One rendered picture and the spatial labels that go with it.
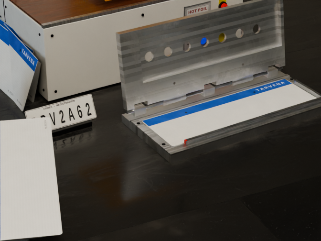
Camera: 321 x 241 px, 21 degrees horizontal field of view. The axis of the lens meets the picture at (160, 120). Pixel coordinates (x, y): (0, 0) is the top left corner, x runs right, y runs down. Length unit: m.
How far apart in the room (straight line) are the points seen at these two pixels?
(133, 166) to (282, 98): 0.42
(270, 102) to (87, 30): 0.45
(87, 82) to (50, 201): 0.60
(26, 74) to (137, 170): 0.40
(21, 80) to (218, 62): 0.46
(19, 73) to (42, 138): 0.39
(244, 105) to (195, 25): 0.21
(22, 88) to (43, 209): 0.59
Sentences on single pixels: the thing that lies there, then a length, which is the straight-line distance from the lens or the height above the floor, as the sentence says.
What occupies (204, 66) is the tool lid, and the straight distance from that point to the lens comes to 1.99.
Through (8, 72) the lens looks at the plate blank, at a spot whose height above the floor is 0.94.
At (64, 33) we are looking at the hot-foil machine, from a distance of 1.98.
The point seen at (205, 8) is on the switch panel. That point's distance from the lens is 2.16.
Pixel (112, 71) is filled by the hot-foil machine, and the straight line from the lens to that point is 2.08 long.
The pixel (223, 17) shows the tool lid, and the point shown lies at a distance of 2.01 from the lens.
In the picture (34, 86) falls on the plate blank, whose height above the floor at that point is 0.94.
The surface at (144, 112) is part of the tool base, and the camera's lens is 1.94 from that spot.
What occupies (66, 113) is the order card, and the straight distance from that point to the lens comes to 1.92.
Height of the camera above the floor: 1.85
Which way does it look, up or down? 29 degrees down
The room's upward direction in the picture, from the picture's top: straight up
